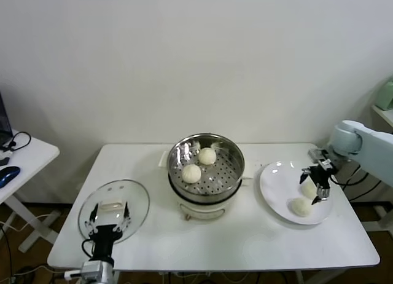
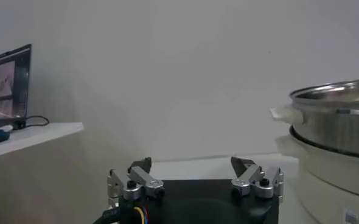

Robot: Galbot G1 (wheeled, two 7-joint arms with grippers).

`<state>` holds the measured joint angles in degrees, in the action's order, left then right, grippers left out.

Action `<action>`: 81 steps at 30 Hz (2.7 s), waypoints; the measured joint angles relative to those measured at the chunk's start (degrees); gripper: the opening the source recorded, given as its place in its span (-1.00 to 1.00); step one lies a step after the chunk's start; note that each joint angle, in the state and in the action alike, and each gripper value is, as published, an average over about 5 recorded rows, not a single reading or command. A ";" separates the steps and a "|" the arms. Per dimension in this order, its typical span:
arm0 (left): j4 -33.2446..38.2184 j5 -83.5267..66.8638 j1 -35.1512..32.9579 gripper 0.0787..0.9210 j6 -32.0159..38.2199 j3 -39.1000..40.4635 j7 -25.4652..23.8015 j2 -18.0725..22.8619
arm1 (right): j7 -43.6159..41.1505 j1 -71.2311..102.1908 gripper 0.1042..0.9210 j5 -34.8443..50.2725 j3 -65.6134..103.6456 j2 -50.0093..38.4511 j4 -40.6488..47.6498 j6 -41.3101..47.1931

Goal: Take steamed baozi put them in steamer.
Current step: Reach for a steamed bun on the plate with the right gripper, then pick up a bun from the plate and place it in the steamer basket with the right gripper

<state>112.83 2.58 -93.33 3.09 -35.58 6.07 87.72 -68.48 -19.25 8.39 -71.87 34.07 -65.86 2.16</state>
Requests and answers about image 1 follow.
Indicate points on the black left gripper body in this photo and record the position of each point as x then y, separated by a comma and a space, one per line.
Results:
104, 236

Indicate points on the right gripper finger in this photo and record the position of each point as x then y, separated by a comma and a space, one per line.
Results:
323, 194
306, 173

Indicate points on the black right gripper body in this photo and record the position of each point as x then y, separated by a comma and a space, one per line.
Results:
320, 177

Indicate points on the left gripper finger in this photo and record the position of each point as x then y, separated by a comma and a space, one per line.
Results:
90, 221
126, 218

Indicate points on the white steamed baozi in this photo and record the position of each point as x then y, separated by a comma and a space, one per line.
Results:
301, 207
191, 174
206, 156
308, 191

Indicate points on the light blue right robot arm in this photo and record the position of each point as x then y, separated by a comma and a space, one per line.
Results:
347, 139

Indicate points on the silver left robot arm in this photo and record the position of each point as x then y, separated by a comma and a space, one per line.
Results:
98, 273

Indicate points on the perforated steel steamer basket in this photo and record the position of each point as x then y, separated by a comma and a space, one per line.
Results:
221, 179

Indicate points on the round glass pot lid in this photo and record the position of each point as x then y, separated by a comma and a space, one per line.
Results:
135, 198

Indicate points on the large white round plate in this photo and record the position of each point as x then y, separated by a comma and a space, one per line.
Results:
276, 210

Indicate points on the white furniture foot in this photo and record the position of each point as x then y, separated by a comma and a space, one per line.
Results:
380, 226

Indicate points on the cream electric cooking pot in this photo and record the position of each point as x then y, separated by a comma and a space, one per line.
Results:
199, 211

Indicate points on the white side table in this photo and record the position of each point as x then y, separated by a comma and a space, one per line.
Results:
37, 155

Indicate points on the white shelf board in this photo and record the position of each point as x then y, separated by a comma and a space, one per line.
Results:
385, 113

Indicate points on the blue computer mouse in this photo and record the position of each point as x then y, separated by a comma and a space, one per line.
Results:
8, 175

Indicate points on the mint green appliance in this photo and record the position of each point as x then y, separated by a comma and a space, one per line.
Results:
385, 95

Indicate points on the small black desk device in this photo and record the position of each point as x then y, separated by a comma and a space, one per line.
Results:
3, 161

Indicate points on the small white desk adapter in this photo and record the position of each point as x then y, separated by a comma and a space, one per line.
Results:
4, 153

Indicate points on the dark laptop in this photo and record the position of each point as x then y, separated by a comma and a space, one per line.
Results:
4, 121

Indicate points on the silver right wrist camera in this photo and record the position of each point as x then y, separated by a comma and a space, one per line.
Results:
314, 154

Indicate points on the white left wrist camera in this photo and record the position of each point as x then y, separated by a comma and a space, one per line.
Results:
73, 275

